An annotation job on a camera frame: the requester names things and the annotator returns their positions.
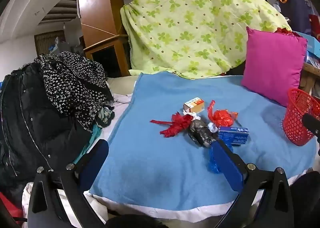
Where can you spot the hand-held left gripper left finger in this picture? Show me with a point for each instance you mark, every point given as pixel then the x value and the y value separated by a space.
pixel 95 160

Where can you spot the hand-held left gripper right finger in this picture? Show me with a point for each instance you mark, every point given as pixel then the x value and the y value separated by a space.
pixel 227 165

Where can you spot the teal cloth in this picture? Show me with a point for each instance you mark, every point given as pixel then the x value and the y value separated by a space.
pixel 93 135

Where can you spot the red tasselled cloth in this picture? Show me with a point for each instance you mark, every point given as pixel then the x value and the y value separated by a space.
pixel 286 32

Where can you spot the white tissue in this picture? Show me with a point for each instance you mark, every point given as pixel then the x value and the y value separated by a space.
pixel 193 116

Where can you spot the black white dotted garment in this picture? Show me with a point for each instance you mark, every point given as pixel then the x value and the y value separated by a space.
pixel 70 87

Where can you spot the grey green patterned cloth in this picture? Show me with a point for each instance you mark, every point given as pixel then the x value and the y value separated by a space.
pixel 106 118

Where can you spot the red ribbon bow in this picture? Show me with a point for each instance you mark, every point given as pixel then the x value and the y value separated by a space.
pixel 178 124

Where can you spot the green floral quilt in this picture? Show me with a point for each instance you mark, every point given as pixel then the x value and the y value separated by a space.
pixel 187 17

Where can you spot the blue towel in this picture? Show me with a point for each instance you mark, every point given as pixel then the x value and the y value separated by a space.
pixel 155 168

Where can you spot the small orange cardboard box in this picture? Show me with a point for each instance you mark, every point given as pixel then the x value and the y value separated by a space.
pixel 195 105

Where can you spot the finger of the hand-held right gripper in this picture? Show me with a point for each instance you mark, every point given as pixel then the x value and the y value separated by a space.
pixel 312 124

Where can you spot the small blue cardboard box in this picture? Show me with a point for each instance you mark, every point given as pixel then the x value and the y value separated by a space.
pixel 236 135

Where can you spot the red plastic wrapper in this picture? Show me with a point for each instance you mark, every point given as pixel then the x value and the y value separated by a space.
pixel 222 118

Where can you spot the red gift box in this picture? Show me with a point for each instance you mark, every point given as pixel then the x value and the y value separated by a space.
pixel 315 25

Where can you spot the light blue cardboard box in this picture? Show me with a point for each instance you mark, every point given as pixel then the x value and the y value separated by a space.
pixel 313 42

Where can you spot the red plastic basket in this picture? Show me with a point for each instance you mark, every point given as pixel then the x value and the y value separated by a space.
pixel 295 118

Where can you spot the white paper scrap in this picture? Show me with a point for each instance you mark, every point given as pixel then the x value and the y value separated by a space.
pixel 213 127

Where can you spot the brown wooden cabinet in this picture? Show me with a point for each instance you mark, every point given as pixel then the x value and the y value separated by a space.
pixel 95 5

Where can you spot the magenta pillow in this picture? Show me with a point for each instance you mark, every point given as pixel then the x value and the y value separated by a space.
pixel 272 67

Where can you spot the black jacket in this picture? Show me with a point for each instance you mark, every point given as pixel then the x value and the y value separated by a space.
pixel 25 123

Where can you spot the red bag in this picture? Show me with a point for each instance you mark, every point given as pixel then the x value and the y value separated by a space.
pixel 10 205

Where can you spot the black foil wrapper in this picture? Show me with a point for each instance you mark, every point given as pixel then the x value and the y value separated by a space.
pixel 200 133

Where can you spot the blue plastic wrapper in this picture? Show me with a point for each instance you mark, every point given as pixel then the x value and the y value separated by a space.
pixel 213 163

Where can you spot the wooden rack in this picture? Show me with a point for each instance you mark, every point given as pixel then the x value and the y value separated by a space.
pixel 310 72

